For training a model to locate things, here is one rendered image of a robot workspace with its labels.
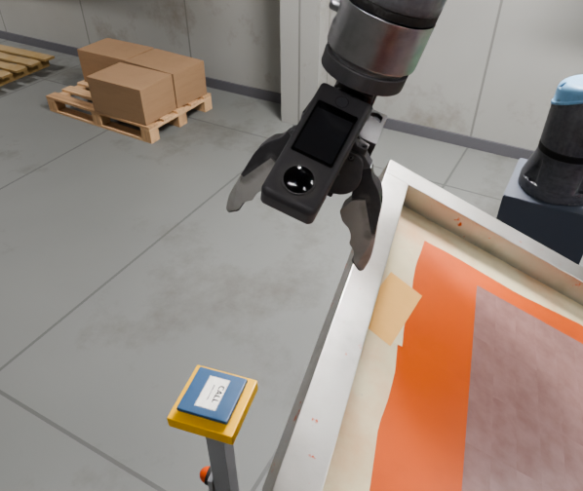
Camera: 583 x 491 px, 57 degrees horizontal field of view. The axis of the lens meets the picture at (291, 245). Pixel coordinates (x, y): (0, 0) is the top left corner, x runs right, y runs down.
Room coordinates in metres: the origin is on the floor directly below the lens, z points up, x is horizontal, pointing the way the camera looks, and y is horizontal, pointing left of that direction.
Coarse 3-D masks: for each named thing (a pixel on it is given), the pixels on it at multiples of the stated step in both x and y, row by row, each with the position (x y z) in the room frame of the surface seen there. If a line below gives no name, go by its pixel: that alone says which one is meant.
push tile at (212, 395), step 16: (208, 368) 0.66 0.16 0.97; (192, 384) 0.63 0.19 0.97; (208, 384) 0.63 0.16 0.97; (224, 384) 0.63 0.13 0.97; (240, 384) 0.63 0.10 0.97; (192, 400) 0.59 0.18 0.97; (208, 400) 0.59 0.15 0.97; (224, 400) 0.59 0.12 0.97; (208, 416) 0.56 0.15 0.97; (224, 416) 0.56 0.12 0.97
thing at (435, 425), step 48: (432, 384) 0.36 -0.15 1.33; (384, 432) 0.29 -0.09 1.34; (432, 432) 0.30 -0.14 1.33; (480, 432) 0.32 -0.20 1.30; (528, 432) 0.33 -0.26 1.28; (384, 480) 0.24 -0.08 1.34; (432, 480) 0.25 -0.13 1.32; (480, 480) 0.26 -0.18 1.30; (528, 480) 0.28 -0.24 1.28; (576, 480) 0.29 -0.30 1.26
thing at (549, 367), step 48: (432, 288) 0.50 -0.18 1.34; (480, 288) 0.53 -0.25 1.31; (432, 336) 0.42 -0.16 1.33; (480, 336) 0.44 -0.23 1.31; (528, 336) 0.47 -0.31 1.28; (576, 336) 0.50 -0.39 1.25; (480, 384) 0.37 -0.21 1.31; (528, 384) 0.39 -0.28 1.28; (576, 384) 0.41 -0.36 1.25; (576, 432) 0.35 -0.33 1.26
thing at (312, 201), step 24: (336, 96) 0.42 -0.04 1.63; (312, 120) 0.39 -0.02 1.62; (336, 120) 0.40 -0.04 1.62; (360, 120) 0.40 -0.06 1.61; (288, 144) 0.37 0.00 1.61; (312, 144) 0.38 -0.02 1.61; (336, 144) 0.38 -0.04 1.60; (288, 168) 0.35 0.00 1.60; (312, 168) 0.36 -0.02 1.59; (336, 168) 0.36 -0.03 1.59; (264, 192) 0.34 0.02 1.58; (288, 192) 0.34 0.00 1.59; (312, 192) 0.34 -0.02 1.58; (312, 216) 0.33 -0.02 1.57
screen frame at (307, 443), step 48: (384, 192) 0.61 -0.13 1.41; (432, 192) 0.65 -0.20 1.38; (384, 240) 0.51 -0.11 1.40; (480, 240) 0.61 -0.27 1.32; (528, 240) 0.62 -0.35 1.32; (336, 288) 0.45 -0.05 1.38; (576, 288) 0.57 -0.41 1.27; (336, 336) 0.35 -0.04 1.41; (336, 384) 0.30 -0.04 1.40; (288, 432) 0.26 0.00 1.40; (336, 432) 0.26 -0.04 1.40; (288, 480) 0.21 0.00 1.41
